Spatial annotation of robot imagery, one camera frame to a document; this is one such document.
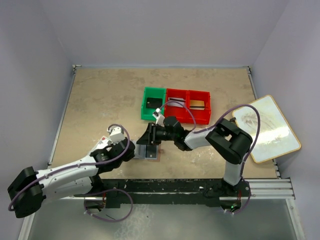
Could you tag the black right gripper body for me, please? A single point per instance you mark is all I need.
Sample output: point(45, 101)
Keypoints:
point(160, 134)

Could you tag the yellow framed whiteboard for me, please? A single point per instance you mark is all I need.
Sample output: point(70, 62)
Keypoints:
point(276, 138)

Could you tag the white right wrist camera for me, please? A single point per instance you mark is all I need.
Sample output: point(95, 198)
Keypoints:
point(159, 117)

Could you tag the pink leather card holder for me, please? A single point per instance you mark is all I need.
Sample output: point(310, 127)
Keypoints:
point(139, 152)

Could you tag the silver magnetic stripe cards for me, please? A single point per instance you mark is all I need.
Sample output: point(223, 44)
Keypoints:
point(177, 102)

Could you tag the red plastic bin right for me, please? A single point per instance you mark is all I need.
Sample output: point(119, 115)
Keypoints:
point(202, 117)

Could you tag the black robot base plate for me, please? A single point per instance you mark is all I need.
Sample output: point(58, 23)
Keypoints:
point(210, 192)

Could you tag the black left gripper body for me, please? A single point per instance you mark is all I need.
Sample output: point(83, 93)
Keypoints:
point(118, 162)

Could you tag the green plastic bin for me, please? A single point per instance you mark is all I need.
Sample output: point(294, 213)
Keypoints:
point(146, 114)

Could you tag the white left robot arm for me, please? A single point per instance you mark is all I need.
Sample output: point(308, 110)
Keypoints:
point(33, 188)

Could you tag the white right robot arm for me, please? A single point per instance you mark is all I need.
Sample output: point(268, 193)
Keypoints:
point(231, 142)

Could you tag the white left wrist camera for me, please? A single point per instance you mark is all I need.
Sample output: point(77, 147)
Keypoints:
point(116, 134)

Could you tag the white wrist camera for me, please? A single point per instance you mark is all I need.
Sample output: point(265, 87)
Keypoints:
point(159, 117)
point(116, 134)

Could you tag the black card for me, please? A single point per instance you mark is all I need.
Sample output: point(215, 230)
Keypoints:
point(151, 152)

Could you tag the red plastic bin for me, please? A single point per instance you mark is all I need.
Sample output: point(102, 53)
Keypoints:
point(175, 109)
point(202, 117)

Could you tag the red plastic bin middle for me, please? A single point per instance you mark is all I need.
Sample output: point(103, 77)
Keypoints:
point(175, 109)

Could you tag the gold magnetic stripe cards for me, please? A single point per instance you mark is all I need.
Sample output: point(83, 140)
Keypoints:
point(197, 105)

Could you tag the black VIP cards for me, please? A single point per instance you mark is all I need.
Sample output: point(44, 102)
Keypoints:
point(153, 102)

